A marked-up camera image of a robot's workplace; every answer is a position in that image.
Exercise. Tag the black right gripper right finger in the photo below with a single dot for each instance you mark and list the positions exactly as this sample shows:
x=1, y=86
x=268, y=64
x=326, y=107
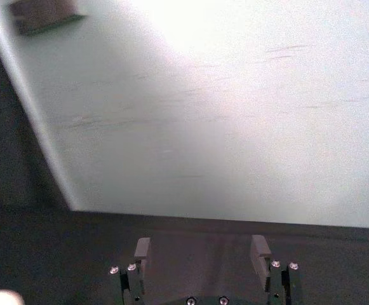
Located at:
x=277, y=282

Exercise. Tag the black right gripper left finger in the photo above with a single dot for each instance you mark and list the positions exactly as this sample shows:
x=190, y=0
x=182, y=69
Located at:
x=135, y=279

